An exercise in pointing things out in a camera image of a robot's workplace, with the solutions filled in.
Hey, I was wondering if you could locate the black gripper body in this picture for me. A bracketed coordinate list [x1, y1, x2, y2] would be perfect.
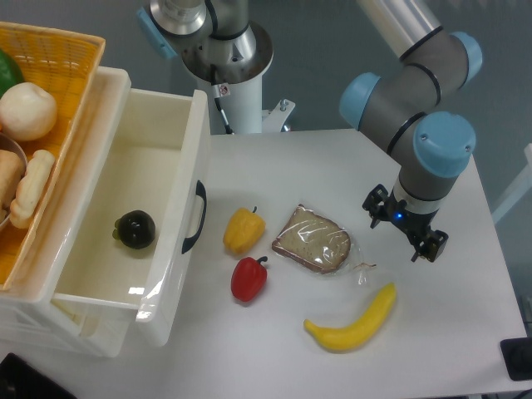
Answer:
[362, 184, 448, 262]

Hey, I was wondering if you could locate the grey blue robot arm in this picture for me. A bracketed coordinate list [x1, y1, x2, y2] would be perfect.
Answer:
[339, 1, 483, 262]

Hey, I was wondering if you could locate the white frame right edge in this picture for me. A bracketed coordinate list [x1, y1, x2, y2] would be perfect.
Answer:
[491, 144, 531, 224]

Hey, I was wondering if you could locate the white drawer cabinet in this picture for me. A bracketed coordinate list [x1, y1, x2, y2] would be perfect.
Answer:
[1, 66, 131, 357]

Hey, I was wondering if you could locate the black drawer handle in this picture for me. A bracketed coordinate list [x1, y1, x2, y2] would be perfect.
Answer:
[181, 180, 208, 254]

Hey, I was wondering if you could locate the orange wicker basket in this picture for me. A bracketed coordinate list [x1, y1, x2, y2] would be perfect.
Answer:
[1, 22, 106, 291]

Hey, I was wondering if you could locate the white top drawer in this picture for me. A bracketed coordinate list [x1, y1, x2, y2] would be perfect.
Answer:
[52, 89, 210, 347]

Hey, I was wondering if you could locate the beige bread roll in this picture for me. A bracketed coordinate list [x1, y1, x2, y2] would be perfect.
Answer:
[0, 150, 25, 209]

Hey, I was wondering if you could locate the black object bottom left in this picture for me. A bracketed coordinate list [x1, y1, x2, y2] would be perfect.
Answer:
[1, 352, 76, 399]

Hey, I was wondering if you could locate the red bell pepper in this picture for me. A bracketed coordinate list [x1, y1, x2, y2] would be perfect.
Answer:
[230, 256, 268, 303]

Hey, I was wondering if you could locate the black device bottom right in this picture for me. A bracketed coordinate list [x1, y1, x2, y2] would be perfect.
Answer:
[500, 337, 532, 382]

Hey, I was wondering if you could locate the green vegetable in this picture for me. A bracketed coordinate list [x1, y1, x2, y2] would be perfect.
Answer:
[0, 50, 25, 96]

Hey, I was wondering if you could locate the white round fruit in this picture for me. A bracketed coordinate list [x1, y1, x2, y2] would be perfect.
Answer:
[1, 82, 58, 141]

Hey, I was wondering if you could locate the yellow bell pepper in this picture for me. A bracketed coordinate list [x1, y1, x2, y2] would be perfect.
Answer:
[223, 207, 266, 255]

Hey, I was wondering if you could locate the dark round fruit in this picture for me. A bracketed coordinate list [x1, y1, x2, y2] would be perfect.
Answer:
[112, 209, 155, 249]

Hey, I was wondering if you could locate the metal bowl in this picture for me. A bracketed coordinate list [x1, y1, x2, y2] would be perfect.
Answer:
[1, 133, 27, 230]

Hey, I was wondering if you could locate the yellow banana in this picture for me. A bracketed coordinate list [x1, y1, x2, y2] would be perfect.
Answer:
[303, 283, 397, 352]

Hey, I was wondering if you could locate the robot base column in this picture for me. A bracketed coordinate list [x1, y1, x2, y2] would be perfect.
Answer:
[136, 1, 295, 135]

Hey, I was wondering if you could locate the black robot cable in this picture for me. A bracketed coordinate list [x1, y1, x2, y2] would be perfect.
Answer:
[204, 0, 234, 135]

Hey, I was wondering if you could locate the beige bread stick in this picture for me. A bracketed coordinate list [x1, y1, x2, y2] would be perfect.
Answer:
[9, 150, 55, 229]

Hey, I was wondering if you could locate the bagged bread slice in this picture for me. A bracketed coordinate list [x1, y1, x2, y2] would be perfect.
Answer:
[271, 204, 374, 286]

